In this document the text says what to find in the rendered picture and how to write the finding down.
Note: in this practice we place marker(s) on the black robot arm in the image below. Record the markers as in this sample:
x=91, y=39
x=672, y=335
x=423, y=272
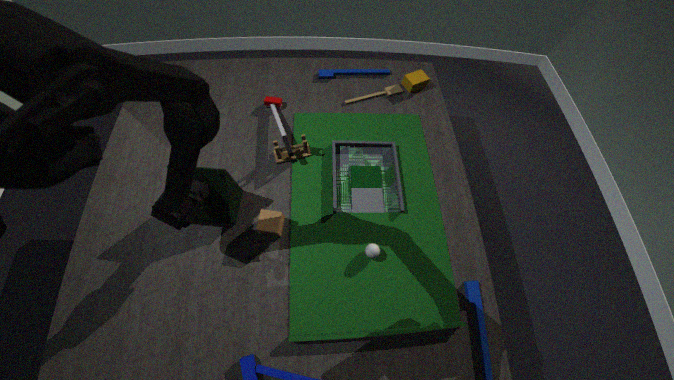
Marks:
x=62, y=77

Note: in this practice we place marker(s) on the yellow block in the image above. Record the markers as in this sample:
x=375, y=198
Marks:
x=415, y=81

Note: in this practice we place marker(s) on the grey ball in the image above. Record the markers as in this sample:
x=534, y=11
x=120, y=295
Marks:
x=372, y=250

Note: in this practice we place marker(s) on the green putting mat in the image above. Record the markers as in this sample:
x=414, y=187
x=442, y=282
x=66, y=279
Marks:
x=334, y=286

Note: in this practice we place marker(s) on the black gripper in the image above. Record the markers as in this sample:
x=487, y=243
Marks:
x=2, y=227

